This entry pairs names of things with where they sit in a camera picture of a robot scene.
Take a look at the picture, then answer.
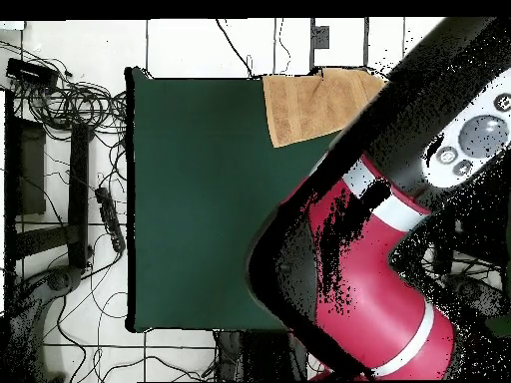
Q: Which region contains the tan terry towel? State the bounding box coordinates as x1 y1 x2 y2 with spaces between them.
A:
261 66 387 150

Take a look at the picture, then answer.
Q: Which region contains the dark green table cloth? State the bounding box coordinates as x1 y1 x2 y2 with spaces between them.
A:
124 66 344 334

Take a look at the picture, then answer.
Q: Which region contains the black power strip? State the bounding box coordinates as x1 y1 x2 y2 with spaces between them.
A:
94 187 126 253

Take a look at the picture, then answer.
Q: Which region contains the grey stand base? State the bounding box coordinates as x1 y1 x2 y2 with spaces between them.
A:
446 274 508 318
7 264 85 382

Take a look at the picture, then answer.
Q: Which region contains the black electronics box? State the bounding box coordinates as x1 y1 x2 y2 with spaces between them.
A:
6 56 60 87

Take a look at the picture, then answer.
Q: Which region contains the thick black floor cable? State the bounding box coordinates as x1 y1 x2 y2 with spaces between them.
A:
216 18 256 80

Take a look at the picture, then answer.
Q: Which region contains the thin black floor cable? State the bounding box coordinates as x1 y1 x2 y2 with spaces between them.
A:
273 17 291 76

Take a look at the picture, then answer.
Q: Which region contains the black metal stand frame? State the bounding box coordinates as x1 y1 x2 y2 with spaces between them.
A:
3 91 95 272

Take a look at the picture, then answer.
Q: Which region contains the grey square floor frame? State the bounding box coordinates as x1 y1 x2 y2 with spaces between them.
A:
309 17 370 72

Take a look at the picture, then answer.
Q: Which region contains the tangled black cable bundle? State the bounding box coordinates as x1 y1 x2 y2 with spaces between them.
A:
11 59 129 135

